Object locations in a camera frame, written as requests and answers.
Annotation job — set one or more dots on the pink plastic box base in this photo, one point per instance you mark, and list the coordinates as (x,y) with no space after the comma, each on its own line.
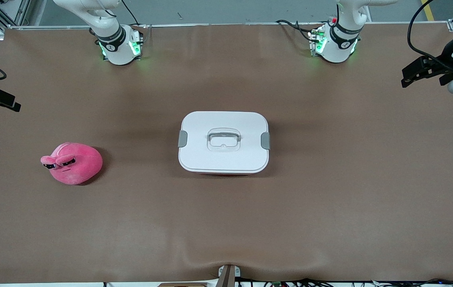
(222,173)

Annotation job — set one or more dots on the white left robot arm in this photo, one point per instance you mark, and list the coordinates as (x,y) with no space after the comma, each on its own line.
(336,50)

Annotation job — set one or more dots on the pink plush toy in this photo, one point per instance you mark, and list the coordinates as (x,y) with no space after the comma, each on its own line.
(79,167)

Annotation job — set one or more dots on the gray lid latch clip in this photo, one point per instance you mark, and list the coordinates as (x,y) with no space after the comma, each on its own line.
(265,140)
(182,138)

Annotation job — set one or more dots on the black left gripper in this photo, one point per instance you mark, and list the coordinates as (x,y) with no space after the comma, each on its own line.
(446,68)

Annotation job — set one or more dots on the brown table mat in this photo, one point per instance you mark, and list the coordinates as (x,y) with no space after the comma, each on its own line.
(226,223)

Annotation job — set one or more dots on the white box lid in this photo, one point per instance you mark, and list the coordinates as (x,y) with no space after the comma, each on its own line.
(198,159)

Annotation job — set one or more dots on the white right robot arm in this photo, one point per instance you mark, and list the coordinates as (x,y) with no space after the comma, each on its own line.
(116,48)

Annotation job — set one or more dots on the brown wooden board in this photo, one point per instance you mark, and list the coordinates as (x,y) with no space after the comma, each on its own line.
(182,285)

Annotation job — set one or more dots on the camera stand post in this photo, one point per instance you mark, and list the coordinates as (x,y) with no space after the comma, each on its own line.
(228,277)

